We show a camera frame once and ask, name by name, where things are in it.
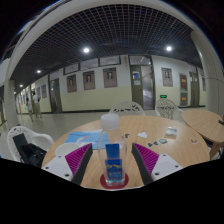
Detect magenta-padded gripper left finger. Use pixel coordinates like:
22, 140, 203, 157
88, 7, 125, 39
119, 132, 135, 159
41, 143, 94, 186

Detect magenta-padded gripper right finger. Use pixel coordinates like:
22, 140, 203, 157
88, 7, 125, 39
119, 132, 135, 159
130, 142, 184, 186

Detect clear blue-labelled water bottle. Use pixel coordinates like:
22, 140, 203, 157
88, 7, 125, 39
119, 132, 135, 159
97, 113, 128, 187

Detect white plastic armchair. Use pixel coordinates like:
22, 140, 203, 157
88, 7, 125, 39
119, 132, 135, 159
6, 124, 55, 163

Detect small printed card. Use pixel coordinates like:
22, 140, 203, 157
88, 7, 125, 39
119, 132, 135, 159
164, 126, 179, 140

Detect light blue paper booklet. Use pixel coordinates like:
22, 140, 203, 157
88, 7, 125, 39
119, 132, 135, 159
64, 129, 109, 150

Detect flat round red coaster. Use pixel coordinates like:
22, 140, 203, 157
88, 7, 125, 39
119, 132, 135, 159
99, 171, 130, 190

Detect round wooden table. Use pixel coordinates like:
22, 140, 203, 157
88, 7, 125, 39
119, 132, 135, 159
181, 109, 224, 159

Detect white lattice plastic chair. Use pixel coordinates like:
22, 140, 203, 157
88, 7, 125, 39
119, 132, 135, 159
109, 100, 147, 117
154, 98, 184, 120

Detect person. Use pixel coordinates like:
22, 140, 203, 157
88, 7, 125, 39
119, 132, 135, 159
32, 91, 43, 119

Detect glazed corridor door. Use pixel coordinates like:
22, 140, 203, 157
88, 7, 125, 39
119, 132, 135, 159
129, 64, 156, 110

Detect round ceiling lights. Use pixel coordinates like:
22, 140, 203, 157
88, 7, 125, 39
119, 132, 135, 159
18, 44, 174, 88

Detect framed wall pictures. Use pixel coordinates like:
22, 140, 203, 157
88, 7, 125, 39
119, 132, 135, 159
35, 67, 208, 99

